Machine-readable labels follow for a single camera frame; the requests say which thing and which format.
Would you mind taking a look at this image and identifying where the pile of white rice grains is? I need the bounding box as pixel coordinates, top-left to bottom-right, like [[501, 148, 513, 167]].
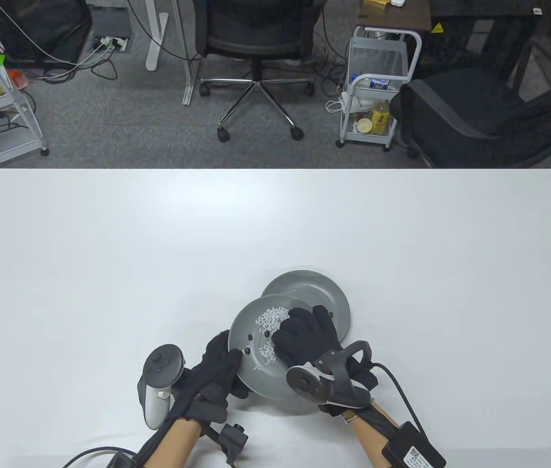
[[255, 305, 290, 371]]

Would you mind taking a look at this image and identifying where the black box with white label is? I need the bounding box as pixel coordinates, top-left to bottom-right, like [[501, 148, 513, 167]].
[[382, 422, 447, 468]]

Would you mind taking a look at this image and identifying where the person's right hand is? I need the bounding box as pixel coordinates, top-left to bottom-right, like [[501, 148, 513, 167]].
[[272, 305, 379, 417]]

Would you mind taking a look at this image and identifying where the dark grey floor box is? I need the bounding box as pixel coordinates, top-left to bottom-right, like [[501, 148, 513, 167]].
[[89, 4, 134, 39]]

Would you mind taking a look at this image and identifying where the black chair with chrome base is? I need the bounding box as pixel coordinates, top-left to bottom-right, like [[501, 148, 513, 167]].
[[193, 0, 327, 143]]

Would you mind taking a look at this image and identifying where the yellow drink bottle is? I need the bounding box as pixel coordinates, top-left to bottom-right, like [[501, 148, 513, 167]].
[[371, 100, 391, 136]]

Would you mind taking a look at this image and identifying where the person's left forearm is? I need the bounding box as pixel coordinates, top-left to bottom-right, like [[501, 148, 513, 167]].
[[146, 418, 205, 468]]

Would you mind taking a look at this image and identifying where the VR controller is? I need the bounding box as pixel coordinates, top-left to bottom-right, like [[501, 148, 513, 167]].
[[286, 340, 374, 409], [138, 345, 186, 430]]

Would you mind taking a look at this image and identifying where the grey plate holding rice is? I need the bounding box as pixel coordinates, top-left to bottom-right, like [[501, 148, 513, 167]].
[[228, 295, 316, 401]]

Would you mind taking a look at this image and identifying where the person's left hand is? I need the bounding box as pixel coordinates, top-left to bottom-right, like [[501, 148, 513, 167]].
[[171, 331, 252, 425]]

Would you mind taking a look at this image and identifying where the white desk leg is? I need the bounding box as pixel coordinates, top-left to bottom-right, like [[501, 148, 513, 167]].
[[145, 0, 169, 72], [173, 0, 198, 105]]

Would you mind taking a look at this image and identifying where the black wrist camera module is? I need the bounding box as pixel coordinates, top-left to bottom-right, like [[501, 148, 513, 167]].
[[217, 423, 249, 466]]

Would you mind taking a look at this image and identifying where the black floor cable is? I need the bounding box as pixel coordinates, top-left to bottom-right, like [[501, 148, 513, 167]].
[[91, 58, 118, 81]]

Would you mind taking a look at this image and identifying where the white floor cable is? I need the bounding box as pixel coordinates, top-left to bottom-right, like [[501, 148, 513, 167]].
[[37, 44, 113, 81]]

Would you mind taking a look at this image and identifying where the brown wooden table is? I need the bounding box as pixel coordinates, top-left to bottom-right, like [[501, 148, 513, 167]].
[[357, 0, 432, 32]]

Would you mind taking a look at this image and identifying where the black armchair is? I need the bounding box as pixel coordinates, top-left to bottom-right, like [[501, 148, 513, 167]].
[[392, 37, 551, 169]]

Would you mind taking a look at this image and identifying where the person's right forearm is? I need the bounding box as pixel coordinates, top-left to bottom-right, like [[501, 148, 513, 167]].
[[344, 402, 410, 468]]

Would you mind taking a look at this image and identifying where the white mesh trolley cart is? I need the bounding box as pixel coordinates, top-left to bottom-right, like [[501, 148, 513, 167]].
[[336, 25, 423, 153]]

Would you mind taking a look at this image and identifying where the black cabinet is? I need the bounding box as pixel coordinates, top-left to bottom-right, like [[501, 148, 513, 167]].
[[424, 0, 549, 83]]

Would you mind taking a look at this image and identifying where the large black case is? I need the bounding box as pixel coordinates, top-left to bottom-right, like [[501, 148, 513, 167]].
[[0, 0, 93, 66]]

